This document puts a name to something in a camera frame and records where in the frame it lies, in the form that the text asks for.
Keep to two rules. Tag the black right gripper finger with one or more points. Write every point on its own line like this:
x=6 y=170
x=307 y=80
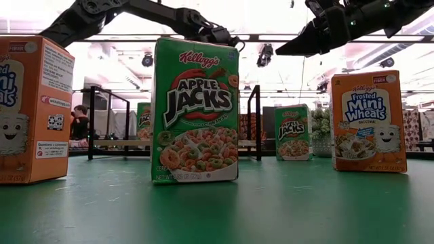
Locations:
x=312 y=51
x=308 y=37

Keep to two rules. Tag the Apple Jacks green cereal box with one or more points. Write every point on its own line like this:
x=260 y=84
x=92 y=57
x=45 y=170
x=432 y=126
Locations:
x=144 y=122
x=195 y=112
x=293 y=132

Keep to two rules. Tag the Frosted Mini Wheats orange box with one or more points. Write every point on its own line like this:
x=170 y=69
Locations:
x=34 y=118
x=368 y=125

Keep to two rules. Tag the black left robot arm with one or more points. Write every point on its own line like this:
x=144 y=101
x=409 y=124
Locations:
x=152 y=10

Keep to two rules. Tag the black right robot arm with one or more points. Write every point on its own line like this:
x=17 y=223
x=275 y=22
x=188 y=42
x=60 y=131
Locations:
x=390 y=17

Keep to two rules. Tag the black ceiling spotlight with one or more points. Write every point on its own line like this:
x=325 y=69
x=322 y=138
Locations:
x=323 y=86
x=386 y=62
x=147 y=60
x=265 y=55

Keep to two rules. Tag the green plant in white pot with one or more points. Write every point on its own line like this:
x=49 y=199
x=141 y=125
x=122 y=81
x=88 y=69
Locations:
x=321 y=128

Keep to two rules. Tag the black computer monitor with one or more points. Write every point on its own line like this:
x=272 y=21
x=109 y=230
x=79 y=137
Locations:
x=268 y=122

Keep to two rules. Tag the brown floral curtain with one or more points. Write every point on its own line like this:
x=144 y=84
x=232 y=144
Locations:
x=412 y=128

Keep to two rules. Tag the white leaf print curtain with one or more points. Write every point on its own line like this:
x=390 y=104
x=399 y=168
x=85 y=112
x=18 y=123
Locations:
x=428 y=125

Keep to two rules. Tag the green table mat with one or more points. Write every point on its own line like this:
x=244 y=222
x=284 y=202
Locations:
x=305 y=210

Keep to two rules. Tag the person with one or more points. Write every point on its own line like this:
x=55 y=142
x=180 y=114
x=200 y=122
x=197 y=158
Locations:
x=80 y=127

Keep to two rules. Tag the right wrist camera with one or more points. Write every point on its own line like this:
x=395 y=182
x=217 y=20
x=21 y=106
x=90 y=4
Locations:
x=318 y=6

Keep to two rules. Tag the black overhead frame beam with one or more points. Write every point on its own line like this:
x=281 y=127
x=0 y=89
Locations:
x=101 y=38

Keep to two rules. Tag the black table frame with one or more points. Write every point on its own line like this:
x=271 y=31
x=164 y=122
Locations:
x=420 y=155

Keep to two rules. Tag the wooden shelf black metal frame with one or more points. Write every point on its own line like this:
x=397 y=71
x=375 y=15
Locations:
x=91 y=118

